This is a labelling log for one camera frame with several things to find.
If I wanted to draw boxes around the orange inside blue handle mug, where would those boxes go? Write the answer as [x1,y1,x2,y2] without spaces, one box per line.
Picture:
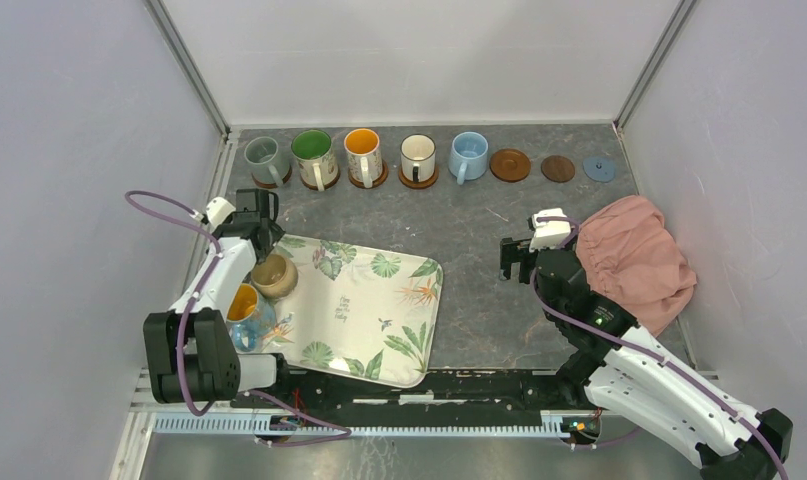
[226,283,276,353]

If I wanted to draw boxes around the beige ceramic mug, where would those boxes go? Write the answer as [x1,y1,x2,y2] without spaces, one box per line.
[250,254,299,300]

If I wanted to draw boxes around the cream enamel mug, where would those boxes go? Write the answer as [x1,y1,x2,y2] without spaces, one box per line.
[400,134,436,184]

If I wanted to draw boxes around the white mug green inside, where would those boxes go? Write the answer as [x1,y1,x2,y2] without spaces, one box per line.
[291,129,340,188]

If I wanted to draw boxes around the light blue mug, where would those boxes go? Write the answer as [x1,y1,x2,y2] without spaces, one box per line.
[448,131,489,185]

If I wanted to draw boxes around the dark walnut coaster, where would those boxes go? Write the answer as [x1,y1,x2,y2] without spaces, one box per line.
[541,155,576,183]

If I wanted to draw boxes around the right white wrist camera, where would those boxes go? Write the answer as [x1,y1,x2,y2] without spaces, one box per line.
[529,208,572,252]

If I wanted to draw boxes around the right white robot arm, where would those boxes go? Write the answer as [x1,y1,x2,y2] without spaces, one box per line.
[500,238,793,479]

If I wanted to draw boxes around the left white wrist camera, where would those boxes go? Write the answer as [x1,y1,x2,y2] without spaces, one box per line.
[189,197,236,228]

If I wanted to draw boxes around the pink drawstring cloth bag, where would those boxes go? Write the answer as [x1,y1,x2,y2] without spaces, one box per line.
[576,195,697,336]

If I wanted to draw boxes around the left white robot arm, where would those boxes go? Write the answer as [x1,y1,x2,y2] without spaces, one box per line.
[125,188,285,416]

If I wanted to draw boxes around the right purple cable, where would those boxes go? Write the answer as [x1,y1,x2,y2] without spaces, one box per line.
[528,215,792,480]

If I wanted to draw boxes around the blue round coaster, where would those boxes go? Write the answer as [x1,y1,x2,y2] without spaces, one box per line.
[582,156,617,183]

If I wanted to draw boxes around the brown wooden coaster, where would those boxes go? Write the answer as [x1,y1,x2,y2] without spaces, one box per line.
[489,148,531,183]
[300,173,340,191]
[398,170,440,190]
[251,171,293,189]
[348,163,389,189]

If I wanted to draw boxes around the grey green ribbed mug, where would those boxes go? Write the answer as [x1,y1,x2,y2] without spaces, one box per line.
[243,136,292,184]

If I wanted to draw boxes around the white mug orange inside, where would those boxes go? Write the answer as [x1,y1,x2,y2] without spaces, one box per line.
[344,128,384,189]

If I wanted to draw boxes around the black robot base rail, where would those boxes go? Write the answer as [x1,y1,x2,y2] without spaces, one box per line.
[262,369,603,428]

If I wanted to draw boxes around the leaf patterned serving tray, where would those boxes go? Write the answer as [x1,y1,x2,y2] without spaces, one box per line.
[234,235,444,388]

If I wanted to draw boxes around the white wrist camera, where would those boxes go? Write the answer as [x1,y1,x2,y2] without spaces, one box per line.
[529,208,572,252]
[189,197,236,228]

